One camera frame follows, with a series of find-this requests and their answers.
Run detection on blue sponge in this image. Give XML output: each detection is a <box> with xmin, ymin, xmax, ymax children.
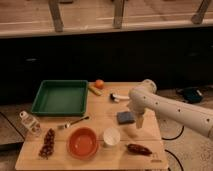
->
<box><xmin>117</xmin><ymin>111</ymin><xmax>135</xmax><ymax>124</ymax></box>

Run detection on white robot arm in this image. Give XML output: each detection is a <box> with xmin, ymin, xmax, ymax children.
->
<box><xmin>128</xmin><ymin>79</ymin><xmax>213</xmax><ymax>141</ymax></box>

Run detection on green plastic tray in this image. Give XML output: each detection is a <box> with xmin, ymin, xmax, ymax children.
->
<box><xmin>31</xmin><ymin>80</ymin><xmax>88</xmax><ymax>117</ymax></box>

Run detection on dark red chili pepper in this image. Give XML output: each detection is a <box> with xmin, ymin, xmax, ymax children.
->
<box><xmin>127</xmin><ymin>144</ymin><xmax>152</xmax><ymax>156</ymax></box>

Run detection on white cup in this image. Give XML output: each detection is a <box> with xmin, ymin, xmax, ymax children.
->
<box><xmin>103</xmin><ymin>127</ymin><xmax>121</xmax><ymax>146</ymax></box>

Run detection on wooden table board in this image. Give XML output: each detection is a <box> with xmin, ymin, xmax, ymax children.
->
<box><xmin>15</xmin><ymin>82</ymin><xmax>169</xmax><ymax>171</ymax></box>

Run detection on orange fruit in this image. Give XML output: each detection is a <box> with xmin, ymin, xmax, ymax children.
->
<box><xmin>94</xmin><ymin>79</ymin><xmax>104</xmax><ymax>89</ymax></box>

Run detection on teal black box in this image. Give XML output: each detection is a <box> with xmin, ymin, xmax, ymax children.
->
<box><xmin>176</xmin><ymin>87</ymin><xmax>203</xmax><ymax>104</ymax></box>

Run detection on yellow banana piece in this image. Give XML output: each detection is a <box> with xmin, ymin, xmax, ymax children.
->
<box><xmin>88</xmin><ymin>86</ymin><xmax>102</xmax><ymax>96</ymax></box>

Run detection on orange bowl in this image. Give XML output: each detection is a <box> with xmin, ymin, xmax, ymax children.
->
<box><xmin>67</xmin><ymin>127</ymin><xmax>99</xmax><ymax>160</ymax></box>

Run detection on bunch of dark grapes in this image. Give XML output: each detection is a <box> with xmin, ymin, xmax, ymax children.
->
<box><xmin>39</xmin><ymin>129</ymin><xmax>55</xmax><ymax>158</ymax></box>

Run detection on clear plastic bottle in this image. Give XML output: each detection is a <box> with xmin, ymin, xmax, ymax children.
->
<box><xmin>19</xmin><ymin>111</ymin><xmax>41</xmax><ymax>136</ymax></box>

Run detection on black cable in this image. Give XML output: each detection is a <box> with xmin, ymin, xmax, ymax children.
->
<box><xmin>161</xmin><ymin>125</ymin><xmax>186</xmax><ymax>141</ymax></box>

